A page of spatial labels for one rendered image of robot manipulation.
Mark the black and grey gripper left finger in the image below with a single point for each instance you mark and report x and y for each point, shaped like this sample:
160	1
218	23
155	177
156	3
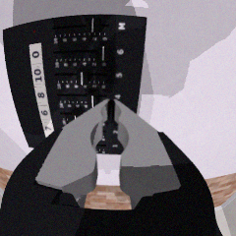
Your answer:
64	162

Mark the black lighting desk panel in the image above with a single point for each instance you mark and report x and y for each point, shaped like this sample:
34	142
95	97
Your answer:
42	58

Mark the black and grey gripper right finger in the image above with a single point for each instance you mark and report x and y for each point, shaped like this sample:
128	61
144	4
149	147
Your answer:
152	165

